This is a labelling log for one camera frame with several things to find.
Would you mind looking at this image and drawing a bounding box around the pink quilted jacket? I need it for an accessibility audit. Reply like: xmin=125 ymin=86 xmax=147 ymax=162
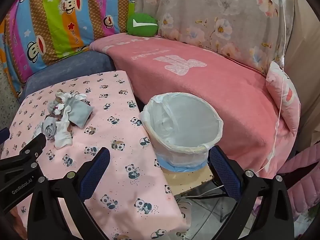
xmin=275 ymin=145 xmax=320 ymax=220

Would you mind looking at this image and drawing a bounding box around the trash bin with white liner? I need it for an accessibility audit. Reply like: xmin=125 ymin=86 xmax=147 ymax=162
xmin=139 ymin=92 xmax=224 ymax=165

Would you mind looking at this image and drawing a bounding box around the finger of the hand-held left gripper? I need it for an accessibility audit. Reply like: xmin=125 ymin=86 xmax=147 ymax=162
xmin=0 ymin=132 xmax=48 ymax=181
xmin=0 ymin=127 xmax=10 ymax=145

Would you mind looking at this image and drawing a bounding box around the pink panda print cloth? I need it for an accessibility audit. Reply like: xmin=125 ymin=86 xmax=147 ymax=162
xmin=0 ymin=70 xmax=190 ymax=240

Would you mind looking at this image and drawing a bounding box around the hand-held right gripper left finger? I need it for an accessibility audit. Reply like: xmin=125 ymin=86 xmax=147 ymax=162
xmin=27 ymin=147 xmax=111 ymax=240

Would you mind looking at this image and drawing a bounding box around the pink blanket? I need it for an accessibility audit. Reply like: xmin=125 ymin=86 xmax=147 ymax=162
xmin=89 ymin=34 xmax=300 ymax=180

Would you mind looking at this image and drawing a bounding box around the green round cushion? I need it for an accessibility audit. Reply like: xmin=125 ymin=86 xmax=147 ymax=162
xmin=126 ymin=12 xmax=159 ymax=35

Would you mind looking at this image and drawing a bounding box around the speckled grey cloth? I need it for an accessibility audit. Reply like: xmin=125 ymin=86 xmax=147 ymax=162
xmin=0 ymin=65 xmax=20 ymax=130

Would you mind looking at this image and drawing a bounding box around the blue sofa cushion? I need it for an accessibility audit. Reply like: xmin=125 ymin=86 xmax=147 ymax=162
xmin=19 ymin=50 xmax=117 ymax=100

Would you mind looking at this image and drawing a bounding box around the wooden stool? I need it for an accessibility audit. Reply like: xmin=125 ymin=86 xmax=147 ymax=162
xmin=162 ymin=166 xmax=225 ymax=197

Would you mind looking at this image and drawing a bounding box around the blue plastic bag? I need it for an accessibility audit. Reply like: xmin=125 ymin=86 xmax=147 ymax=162
xmin=157 ymin=159 xmax=208 ymax=173

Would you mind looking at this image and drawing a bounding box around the rolled grey sock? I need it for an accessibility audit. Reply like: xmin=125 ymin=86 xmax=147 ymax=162
xmin=41 ymin=117 xmax=58 ymax=141

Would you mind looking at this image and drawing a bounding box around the beige sock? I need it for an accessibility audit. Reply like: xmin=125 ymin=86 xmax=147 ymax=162
xmin=54 ymin=90 xmax=66 ymax=103

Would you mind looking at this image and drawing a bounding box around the striped monkey print blanket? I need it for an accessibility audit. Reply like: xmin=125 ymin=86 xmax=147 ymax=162
xmin=0 ymin=0 xmax=143 ymax=98

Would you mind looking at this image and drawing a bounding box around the grey floral quilt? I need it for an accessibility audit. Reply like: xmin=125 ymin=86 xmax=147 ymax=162
xmin=135 ymin=0 xmax=295 ymax=74

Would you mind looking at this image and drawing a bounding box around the thin white cable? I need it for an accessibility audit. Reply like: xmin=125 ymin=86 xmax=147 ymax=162
xmin=192 ymin=185 xmax=225 ymax=198

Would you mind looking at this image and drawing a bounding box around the white cable with switch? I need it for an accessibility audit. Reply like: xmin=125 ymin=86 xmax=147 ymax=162
xmin=255 ymin=0 xmax=288 ymax=174

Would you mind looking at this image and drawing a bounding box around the pink pillow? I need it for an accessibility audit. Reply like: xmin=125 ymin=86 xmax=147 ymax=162
xmin=265 ymin=61 xmax=302 ymax=135

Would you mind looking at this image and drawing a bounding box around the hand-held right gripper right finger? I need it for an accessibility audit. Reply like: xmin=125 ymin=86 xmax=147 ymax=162
xmin=209 ymin=145 xmax=297 ymax=240

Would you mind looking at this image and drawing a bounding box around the light grey sock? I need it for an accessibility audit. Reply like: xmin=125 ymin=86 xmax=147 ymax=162
xmin=67 ymin=97 xmax=94 ymax=129

